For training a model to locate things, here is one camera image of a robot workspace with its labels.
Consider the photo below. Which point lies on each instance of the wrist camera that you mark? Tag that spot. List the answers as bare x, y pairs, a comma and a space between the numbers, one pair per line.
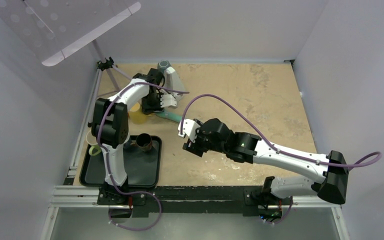
168, 101
188, 128

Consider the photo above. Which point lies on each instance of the teal toy microphone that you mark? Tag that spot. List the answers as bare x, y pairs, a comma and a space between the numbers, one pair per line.
169, 116

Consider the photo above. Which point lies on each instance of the dark teal cup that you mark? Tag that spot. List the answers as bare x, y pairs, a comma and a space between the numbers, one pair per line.
163, 65

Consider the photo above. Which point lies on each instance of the aluminium frame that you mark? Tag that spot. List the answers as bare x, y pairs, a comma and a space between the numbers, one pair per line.
72, 196

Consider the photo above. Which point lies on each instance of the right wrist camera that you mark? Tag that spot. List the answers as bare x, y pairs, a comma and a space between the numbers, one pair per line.
188, 128

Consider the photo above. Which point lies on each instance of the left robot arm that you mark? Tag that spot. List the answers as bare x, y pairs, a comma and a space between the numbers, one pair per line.
110, 127

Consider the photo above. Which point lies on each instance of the green mug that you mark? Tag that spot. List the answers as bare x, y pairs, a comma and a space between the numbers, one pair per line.
94, 148

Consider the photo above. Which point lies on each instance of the perforated light panel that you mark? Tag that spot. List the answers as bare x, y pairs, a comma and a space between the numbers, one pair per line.
56, 29

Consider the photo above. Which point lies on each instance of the black tray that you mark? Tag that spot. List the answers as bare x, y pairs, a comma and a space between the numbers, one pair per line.
142, 168

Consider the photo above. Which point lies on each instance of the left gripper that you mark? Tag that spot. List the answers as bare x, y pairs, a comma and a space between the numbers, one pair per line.
147, 109

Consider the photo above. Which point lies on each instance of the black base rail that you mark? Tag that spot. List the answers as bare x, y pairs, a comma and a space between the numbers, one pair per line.
248, 200

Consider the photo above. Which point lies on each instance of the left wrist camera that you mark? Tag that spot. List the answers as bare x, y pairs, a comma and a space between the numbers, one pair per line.
168, 101

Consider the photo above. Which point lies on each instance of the brown mug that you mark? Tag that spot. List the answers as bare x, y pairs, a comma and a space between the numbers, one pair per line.
143, 141

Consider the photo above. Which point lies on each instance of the yellow mug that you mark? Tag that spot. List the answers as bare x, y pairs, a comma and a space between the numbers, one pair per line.
136, 115

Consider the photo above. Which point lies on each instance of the tripod stand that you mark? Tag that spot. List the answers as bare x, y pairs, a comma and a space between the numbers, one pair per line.
109, 80

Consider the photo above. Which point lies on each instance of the white metronome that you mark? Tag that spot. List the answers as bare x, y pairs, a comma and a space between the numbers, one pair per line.
173, 80

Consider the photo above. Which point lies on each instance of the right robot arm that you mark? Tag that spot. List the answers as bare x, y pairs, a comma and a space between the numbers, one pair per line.
322, 175

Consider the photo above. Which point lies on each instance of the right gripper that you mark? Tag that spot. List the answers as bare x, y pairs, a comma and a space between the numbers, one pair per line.
194, 147

